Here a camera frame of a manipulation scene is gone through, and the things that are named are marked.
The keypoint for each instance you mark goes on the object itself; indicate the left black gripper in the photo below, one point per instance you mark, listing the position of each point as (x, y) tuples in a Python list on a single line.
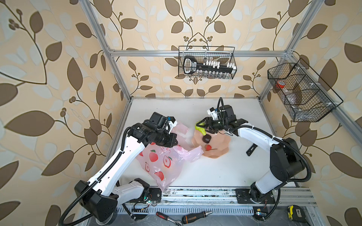
[(171, 142)]

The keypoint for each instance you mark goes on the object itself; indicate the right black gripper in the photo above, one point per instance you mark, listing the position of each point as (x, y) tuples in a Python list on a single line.
[(210, 120)]

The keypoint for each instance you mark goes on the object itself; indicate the green pear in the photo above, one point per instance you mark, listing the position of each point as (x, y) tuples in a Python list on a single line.
[(201, 127)]

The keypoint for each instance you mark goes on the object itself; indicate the dark purple fruit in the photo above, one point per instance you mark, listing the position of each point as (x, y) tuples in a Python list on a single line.
[(206, 138)]

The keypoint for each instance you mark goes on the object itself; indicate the small red cherry fruit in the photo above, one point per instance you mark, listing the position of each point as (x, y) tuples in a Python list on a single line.
[(209, 148)]

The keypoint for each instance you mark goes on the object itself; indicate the pink plastic bag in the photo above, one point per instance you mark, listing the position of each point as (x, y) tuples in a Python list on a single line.
[(164, 164)]

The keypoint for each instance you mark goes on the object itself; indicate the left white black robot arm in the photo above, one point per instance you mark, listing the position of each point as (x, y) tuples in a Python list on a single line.
[(99, 195)]

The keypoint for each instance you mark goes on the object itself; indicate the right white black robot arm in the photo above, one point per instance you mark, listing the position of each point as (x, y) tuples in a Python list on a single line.
[(287, 164)]

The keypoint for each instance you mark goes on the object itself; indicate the black socket tool set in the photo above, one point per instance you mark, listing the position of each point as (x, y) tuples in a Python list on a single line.
[(190, 66)]

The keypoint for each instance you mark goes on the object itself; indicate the black orange screwdriver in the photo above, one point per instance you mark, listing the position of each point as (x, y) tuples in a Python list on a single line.
[(190, 218)]

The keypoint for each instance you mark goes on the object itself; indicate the clear bottle with red cap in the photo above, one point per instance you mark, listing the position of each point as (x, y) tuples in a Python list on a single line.
[(290, 97)]

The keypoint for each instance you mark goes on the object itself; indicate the black tape roll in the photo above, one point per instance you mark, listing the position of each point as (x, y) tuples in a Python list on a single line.
[(111, 219)]

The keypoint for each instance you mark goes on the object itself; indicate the small green circuit board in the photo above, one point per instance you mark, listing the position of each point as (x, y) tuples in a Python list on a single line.
[(259, 213)]

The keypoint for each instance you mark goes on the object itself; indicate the yellow black tape measure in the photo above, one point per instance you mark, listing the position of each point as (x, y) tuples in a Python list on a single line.
[(296, 213)]

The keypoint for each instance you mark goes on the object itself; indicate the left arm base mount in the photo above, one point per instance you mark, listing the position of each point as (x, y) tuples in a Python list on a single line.
[(149, 195)]

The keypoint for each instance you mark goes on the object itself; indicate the back black wire basket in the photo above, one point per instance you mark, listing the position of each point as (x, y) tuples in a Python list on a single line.
[(213, 53)]

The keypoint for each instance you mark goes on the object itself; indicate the black wire basket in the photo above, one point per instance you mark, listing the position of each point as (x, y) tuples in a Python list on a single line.
[(318, 97), (213, 53)]

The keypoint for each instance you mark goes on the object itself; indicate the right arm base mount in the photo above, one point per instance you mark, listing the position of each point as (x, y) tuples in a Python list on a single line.
[(246, 196)]

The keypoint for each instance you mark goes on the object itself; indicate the red handled ratchet wrench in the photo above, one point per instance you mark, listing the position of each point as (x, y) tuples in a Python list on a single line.
[(167, 218)]

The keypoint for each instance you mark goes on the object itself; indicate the right black wire basket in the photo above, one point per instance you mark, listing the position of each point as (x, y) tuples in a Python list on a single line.
[(318, 97)]

